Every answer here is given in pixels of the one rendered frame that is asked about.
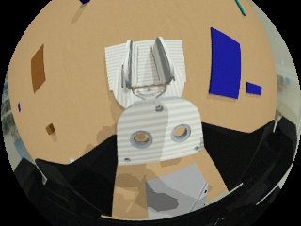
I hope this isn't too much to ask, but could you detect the blue flat rectangular plate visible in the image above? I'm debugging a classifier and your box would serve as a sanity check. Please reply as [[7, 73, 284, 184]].
[[208, 27, 241, 99]]

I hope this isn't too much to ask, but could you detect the small brown block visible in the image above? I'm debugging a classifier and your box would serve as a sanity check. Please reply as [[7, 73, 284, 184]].
[[45, 124, 55, 136]]

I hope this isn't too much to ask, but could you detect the brown flat square plate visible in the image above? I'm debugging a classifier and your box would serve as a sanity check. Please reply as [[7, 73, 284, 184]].
[[30, 44, 45, 93]]

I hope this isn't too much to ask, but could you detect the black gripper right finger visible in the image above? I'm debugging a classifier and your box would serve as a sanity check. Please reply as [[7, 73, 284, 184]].
[[200, 120, 275, 192]]

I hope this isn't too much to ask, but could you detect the blue flat bar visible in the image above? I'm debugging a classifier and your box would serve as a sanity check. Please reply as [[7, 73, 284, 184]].
[[246, 82, 262, 95]]

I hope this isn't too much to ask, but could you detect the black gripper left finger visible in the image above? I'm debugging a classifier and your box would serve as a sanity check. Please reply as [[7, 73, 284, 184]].
[[35, 135, 118, 217]]

